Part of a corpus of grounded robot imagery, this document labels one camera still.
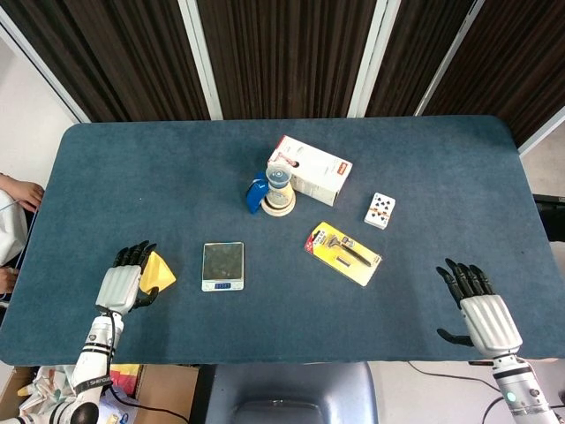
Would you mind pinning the person in white clothing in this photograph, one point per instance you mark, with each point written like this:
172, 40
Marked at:
11, 229

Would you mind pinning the white masking tape roll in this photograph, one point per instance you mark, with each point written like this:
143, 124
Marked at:
278, 214

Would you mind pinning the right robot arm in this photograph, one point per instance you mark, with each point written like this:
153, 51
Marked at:
516, 393

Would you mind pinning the white patterned plastic bag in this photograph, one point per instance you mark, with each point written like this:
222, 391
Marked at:
48, 384

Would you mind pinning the blue grey chair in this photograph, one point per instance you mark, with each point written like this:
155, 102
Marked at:
291, 388

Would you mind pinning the brown cardboard box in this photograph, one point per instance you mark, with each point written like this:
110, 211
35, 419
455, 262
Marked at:
167, 388

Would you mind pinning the blue felt table cloth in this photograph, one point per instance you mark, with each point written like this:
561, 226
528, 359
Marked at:
282, 327

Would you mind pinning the small digital scale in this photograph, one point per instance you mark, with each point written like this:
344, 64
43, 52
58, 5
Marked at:
223, 262

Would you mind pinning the playing card deck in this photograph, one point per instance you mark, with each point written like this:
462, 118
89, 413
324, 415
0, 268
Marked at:
379, 212

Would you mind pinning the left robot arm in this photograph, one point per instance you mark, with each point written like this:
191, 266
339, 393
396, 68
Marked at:
95, 353

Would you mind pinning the white cardboard product box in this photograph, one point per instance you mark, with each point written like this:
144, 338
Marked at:
318, 172

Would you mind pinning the yellow cloth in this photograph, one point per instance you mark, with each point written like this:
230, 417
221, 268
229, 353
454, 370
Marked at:
161, 276

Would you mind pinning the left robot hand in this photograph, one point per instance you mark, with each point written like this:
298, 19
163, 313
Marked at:
117, 287

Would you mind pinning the dark brown partition panel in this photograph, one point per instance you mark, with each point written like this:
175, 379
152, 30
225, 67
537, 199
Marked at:
287, 53
410, 53
110, 53
507, 66

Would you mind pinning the yellow razor blister pack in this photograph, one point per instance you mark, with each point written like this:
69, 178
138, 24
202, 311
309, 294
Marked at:
353, 269

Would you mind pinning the blue snack packet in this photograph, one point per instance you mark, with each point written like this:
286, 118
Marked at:
255, 199

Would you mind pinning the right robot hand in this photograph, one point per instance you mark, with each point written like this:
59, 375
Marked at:
490, 322

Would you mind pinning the black furniture edge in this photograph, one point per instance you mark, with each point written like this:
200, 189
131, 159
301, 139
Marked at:
552, 216

